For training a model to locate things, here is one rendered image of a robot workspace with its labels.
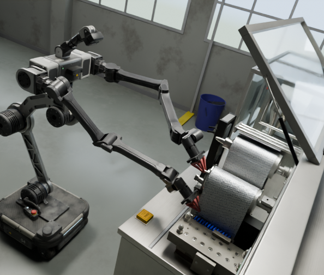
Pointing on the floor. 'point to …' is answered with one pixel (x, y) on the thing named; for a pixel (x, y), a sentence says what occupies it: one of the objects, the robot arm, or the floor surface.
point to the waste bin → (209, 111)
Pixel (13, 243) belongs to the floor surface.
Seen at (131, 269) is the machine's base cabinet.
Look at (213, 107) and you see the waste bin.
